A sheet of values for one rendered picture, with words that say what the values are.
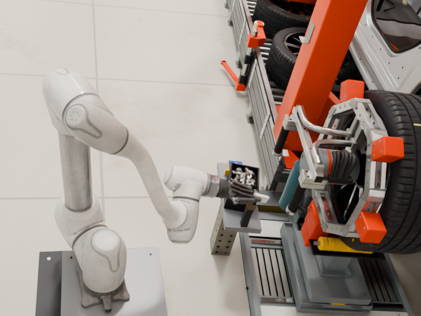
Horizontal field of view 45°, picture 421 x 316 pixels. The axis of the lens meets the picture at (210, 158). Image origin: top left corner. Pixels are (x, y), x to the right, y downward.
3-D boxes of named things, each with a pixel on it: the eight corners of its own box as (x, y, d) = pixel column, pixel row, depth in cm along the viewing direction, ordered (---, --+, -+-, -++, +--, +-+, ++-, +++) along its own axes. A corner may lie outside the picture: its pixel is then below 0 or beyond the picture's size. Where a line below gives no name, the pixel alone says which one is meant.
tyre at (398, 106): (458, 264, 175) (465, 79, 181) (396, 261, 171) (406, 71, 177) (366, 246, 240) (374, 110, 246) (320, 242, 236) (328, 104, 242)
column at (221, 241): (229, 255, 269) (247, 202, 242) (210, 254, 267) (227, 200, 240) (227, 241, 276) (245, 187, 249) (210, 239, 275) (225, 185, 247)
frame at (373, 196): (346, 263, 203) (405, 165, 168) (331, 262, 202) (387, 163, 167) (316, 171, 244) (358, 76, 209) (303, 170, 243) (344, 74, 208)
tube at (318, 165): (364, 177, 183) (376, 155, 176) (314, 172, 179) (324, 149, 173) (351, 145, 196) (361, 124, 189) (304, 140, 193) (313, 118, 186)
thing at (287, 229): (366, 316, 246) (374, 305, 240) (296, 313, 240) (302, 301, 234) (339, 236, 284) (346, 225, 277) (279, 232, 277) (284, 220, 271)
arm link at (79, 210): (72, 262, 192) (49, 222, 204) (111, 244, 200) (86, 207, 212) (57, 103, 139) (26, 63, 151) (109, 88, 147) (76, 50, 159)
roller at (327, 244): (376, 256, 222) (381, 248, 219) (313, 252, 217) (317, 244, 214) (372, 246, 227) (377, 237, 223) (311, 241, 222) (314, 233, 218)
